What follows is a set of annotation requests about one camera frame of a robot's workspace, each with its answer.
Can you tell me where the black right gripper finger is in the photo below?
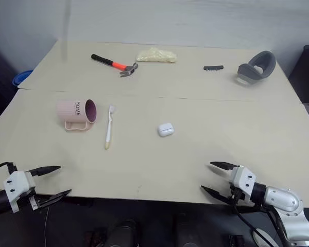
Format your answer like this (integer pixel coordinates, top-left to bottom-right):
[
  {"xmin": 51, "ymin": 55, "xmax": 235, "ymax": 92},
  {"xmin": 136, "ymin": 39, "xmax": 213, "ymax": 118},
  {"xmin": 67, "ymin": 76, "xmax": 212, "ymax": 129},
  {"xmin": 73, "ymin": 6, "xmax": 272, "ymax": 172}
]
[
  {"xmin": 210, "ymin": 161, "xmax": 239, "ymax": 179},
  {"xmin": 200, "ymin": 185, "xmax": 233, "ymax": 205}
]

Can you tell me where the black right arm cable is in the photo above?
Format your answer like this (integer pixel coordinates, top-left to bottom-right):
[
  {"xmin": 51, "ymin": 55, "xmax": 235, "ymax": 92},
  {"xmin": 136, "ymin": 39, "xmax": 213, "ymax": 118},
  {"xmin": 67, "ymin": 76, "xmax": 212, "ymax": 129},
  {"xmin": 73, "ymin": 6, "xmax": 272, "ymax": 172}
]
[{"xmin": 231, "ymin": 202, "xmax": 283, "ymax": 247}]

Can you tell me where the dark rounded shape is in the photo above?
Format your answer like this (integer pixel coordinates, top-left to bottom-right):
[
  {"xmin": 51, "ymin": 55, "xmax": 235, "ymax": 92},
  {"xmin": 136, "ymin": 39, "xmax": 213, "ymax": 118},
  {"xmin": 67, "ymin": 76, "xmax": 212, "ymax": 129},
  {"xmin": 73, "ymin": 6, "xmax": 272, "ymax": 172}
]
[{"xmin": 105, "ymin": 219, "xmax": 139, "ymax": 247}]

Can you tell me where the clear bag of yellowish filling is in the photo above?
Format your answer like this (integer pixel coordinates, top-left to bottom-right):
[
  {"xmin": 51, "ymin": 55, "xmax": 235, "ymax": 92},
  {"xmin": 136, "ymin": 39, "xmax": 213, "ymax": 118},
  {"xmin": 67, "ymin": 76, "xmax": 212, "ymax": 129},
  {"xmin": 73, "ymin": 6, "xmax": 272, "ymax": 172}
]
[{"xmin": 135, "ymin": 46, "xmax": 178, "ymax": 63}]

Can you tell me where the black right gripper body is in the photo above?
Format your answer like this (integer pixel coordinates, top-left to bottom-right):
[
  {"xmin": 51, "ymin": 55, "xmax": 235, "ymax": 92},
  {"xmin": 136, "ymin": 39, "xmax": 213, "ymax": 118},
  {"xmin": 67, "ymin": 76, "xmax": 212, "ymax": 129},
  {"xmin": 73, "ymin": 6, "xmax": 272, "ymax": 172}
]
[{"xmin": 227, "ymin": 181, "xmax": 246, "ymax": 206}]

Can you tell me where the white earbud case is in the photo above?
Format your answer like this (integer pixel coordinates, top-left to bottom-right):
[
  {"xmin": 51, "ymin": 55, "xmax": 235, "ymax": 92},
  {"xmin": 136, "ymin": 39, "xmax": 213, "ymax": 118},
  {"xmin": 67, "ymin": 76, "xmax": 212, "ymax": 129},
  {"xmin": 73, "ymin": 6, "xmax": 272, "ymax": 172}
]
[{"xmin": 157, "ymin": 122, "xmax": 177, "ymax": 137}]

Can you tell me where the orange black claw hammer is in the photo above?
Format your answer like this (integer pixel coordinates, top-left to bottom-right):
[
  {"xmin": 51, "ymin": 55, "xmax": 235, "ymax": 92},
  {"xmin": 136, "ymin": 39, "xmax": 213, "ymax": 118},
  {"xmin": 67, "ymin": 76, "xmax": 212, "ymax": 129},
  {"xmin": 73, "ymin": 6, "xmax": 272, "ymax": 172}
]
[{"xmin": 91, "ymin": 53, "xmax": 139, "ymax": 78}]

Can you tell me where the white toothbrush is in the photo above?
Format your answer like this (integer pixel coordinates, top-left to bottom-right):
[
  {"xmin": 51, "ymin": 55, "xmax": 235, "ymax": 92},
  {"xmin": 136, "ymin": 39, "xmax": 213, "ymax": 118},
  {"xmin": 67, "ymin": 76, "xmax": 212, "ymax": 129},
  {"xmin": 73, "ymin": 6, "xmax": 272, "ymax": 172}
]
[{"xmin": 104, "ymin": 104, "xmax": 116, "ymax": 151}]

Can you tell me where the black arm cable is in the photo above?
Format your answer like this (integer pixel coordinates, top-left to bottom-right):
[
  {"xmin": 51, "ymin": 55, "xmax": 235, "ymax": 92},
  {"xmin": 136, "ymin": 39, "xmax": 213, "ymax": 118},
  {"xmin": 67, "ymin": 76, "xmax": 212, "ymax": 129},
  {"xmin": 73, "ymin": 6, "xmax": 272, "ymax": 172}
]
[
  {"xmin": 0, "ymin": 161, "xmax": 18, "ymax": 178},
  {"xmin": 231, "ymin": 202, "xmax": 283, "ymax": 247}
]

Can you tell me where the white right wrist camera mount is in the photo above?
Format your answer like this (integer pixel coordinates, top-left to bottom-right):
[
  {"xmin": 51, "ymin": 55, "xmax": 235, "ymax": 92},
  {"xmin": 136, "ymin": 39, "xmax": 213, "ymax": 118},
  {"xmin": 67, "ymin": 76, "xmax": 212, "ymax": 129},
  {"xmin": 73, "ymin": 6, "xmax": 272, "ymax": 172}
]
[{"xmin": 228, "ymin": 165, "xmax": 258, "ymax": 202}]

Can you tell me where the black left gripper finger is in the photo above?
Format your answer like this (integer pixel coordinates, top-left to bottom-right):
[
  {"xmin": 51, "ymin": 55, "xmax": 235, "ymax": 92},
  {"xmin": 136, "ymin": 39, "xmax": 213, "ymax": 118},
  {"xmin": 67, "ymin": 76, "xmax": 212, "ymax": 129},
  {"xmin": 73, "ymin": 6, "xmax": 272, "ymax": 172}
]
[
  {"xmin": 25, "ymin": 165, "xmax": 62, "ymax": 177},
  {"xmin": 37, "ymin": 189, "xmax": 73, "ymax": 209}
]

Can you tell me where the thin white string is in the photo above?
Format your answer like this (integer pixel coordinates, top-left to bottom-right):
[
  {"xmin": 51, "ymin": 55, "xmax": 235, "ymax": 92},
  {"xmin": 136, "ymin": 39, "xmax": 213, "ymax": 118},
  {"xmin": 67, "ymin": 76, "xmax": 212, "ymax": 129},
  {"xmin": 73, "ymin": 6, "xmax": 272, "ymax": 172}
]
[{"xmin": 43, "ymin": 205, "xmax": 51, "ymax": 247}]

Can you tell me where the black toothed strip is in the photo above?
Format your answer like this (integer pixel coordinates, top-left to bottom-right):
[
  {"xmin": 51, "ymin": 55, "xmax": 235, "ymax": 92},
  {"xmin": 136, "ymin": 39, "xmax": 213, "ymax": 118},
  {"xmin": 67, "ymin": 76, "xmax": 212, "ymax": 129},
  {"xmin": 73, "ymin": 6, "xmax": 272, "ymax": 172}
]
[{"xmin": 203, "ymin": 65, "xmax": 225, "ymax": 72}]

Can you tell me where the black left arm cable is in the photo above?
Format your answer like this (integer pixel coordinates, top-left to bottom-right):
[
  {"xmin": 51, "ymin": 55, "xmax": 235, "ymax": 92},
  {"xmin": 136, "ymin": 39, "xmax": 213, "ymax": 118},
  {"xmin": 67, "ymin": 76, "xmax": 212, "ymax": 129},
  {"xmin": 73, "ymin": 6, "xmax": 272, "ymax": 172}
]
[{"xmin": 0, "ymin": 161, "xmax": 18, "ymax": 178}]

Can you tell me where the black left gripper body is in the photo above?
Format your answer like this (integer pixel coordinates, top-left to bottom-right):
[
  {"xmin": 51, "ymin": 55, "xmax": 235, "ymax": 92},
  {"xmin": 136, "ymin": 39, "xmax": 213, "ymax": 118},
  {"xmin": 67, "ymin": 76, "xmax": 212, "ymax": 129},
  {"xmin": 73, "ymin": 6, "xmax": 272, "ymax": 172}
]
[{"xmin": 16, "ymin": 189, "xmax": 48, "ymax": 213}]

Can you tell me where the blue plastic basin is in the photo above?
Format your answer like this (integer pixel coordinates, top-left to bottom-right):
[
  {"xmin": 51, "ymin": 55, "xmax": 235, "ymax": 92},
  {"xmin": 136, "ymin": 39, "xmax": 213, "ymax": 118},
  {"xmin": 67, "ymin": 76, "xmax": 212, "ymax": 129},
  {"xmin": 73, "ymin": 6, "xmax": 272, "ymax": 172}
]
[{"xmin": 12, "ymin": 69, "xmax": 33, "ymax": 87}]

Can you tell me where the black chair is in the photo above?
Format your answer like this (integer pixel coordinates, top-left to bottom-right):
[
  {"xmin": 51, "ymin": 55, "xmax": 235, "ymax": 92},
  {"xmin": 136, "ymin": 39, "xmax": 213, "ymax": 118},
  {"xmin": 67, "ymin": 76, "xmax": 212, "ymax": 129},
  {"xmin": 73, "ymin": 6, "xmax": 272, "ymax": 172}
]
[{"xmin": 288, "ymin": 44, "xmax": 309, "ymax": 103}]

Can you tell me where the pink ribbed HOME cup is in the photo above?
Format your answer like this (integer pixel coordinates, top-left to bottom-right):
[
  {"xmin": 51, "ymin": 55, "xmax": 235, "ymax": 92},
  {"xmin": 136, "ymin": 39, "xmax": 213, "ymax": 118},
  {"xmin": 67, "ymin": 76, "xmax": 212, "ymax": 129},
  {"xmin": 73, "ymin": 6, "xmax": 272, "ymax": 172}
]
[{"xmin": 55, "ymin": 98, "xmax": 97, "ymax": 132}]

